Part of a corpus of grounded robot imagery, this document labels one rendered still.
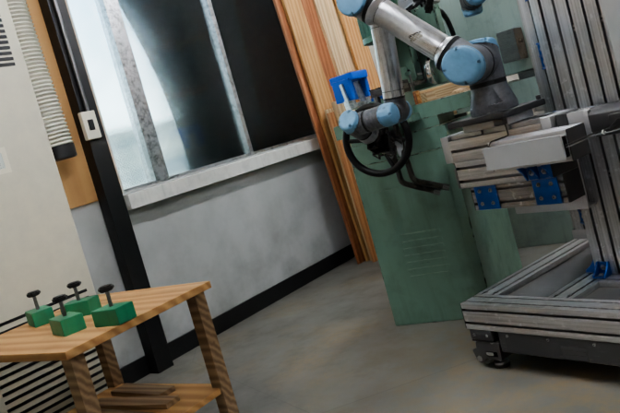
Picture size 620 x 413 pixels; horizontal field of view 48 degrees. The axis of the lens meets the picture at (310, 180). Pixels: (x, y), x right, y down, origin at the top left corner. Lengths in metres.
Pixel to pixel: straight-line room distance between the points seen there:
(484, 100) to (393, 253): 0.98
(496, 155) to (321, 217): 2.56
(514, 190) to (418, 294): 0.86
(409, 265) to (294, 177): 1.60
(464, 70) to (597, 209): 0.62
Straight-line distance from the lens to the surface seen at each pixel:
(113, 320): 2.09
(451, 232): 2.84
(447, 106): 2.75
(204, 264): 3.74
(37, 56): 3.18
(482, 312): 2.34
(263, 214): 4.10
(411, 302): 3.00
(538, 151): 2.00
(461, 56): 2.09
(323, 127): 4.42
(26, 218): 2.86
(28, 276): 2.84
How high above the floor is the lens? 0.92
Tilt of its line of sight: 4 degrees down
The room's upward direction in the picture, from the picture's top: 16 degrees counter-clockwise
